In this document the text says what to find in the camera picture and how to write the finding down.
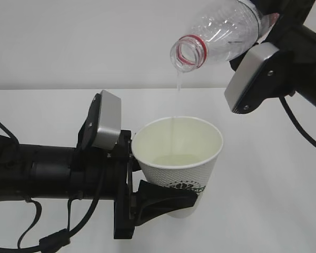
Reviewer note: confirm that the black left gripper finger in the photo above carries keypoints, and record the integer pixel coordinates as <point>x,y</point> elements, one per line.
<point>153,201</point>

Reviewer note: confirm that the white paper cup green logo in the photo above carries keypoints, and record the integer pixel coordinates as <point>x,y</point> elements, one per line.
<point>178,152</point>

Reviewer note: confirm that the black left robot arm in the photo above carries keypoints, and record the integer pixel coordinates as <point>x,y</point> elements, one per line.
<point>35,171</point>

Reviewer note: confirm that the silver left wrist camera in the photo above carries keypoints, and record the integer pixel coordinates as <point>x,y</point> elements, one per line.
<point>102,126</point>

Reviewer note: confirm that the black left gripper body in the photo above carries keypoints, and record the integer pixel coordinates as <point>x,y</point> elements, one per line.
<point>104,174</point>

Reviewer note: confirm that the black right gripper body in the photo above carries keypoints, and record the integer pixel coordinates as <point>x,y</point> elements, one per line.
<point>288,30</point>

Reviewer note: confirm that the clear plastic water bottle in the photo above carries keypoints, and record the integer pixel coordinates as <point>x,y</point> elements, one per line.
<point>221,32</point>

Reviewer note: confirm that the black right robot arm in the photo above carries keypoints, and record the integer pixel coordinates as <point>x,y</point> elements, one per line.
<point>303,71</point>

